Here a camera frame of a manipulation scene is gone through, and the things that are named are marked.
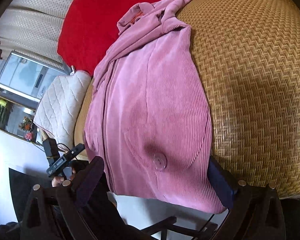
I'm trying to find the pink corduroy jacket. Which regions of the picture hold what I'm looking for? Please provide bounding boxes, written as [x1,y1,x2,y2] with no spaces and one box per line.
[84,0,224,213]

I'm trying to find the person's left hand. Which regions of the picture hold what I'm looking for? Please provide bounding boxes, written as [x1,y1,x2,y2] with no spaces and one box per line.
[51,168,76,187]

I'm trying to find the white quilted cushion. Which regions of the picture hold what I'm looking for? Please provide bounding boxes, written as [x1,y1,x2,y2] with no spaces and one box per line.
[33,70,91,149]

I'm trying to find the mirror with flower reflection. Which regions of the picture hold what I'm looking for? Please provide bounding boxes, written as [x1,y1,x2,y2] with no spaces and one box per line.
[0,97,42,145]

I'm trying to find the beige dotted curtain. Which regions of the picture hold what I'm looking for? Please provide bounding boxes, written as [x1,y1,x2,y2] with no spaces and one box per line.
[0,0,73,69]

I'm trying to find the red blanket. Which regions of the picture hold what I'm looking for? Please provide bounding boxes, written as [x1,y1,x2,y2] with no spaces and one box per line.
[57,0,160,74]

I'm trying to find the woven bamboo bed mat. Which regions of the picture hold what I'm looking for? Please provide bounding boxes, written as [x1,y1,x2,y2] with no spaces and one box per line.
[73,0,300,198]

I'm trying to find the window with grey frame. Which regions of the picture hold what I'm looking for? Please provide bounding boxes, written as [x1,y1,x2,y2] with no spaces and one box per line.
[0,51,66,103]

